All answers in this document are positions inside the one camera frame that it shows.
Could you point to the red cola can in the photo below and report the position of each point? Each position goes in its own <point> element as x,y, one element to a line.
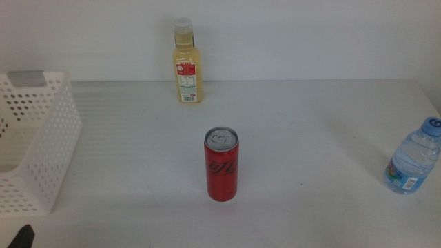
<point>222,179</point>

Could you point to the yellow juice bottle white cap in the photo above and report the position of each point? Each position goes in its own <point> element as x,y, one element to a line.
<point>187,58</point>

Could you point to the clear water bottle blue cap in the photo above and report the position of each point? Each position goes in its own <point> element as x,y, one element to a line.
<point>413,158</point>

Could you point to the white perforated plastic basket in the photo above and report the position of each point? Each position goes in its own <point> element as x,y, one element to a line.
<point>51,137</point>

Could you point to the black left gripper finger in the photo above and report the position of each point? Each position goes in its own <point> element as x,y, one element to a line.
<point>25,237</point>

